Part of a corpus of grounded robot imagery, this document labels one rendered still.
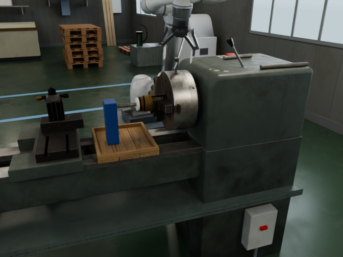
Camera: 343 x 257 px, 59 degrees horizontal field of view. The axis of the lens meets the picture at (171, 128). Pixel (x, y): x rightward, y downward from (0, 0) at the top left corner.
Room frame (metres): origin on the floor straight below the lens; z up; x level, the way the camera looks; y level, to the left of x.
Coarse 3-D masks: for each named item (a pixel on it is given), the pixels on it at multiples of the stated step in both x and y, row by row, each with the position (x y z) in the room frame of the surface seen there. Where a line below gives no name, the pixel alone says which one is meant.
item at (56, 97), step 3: (57, 93) 1.45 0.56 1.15; (48, 96) 1.41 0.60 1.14; (51, 96) 1.41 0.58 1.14; (54, 96) 1.42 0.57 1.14; (57, 96) 1.43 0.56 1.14; (45, 99) 1.41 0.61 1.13; (48, 99) 1.40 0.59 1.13; (51, 99) 1.40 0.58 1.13; (54, 99) 1.41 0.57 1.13; (57, 99) 1.42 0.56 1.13; (60, 99) 1.43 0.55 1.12
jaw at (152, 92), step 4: (156, 76) 1.58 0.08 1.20; (160, 76) 1.59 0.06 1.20; (156, 80) 1.57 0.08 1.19; (160, 80) 1.58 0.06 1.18; (156, 84) 1.56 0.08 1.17; (160, 84) 1.57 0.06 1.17; (152, 88) 1.55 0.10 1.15; (156, 88) 1.55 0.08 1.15; (160, 88) 1.55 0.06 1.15; (148, 92) 1.56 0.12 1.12; (152, 92) 1.53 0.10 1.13; (156, 92) 1.53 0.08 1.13; (160, 92) 1.54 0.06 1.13; (164, 92) 1.55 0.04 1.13; (152, 96) 1.53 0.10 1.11; (156, 96) 1.54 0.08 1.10; (160, 96) 1.56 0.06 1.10
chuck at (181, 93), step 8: (168, 72) 1.53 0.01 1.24; (168, 80) 1.48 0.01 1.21; (176, 80) 1.47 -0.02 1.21; (184, 80) 1.48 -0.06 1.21; (168, 88) 1.48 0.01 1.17; (176, 88) 1.43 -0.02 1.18; (184, 88) 1.44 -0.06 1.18; (168, 96) 1.48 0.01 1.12; (176, 96) 1.41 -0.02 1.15; (184, 96) 1.42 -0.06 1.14; (176, 104) 1.40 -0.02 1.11; (184, 104) 1.41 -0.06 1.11; (184, 112) 1.41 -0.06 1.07; (168, 120) 1.48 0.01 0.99; (176, 120) 1.40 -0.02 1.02; (184, 120) 1.42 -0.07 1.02; (168, 128) 1.48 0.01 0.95; (176, 128) 1.45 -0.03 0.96
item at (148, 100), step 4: (140, 96) 1.50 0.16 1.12; (144, 96) 1.49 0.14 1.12; (148, 96) 1.50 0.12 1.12; (140, 100) 1.47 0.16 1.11; (144, 100) 1.48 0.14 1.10; (148, 100) 1.48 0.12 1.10; (152, 100) 1.48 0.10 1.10; (140, 104) 1.46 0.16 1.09; (144, 104) 1.47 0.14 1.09; (148, 104) 1.47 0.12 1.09; (152, 104) 1.47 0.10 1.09; (140, 108) 1.46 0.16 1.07; (144, 108) 1.47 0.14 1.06; (148, 108) 1.47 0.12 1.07; (152, 108) 1.47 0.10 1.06
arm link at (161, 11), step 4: (144, 0) 1.91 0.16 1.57; (144, 4) 1.91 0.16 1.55; (144, 8) 1.93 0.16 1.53; (160, 8) 1.95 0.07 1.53; (164, 8) 1.96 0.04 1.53; (144, 12) 2.00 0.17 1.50; (148, 12) 1.94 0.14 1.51; (152, 12) 1.93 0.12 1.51; (156, 12) 1.95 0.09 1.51; (160, 12) 1.97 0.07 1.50; (164, 12) 1.98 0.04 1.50
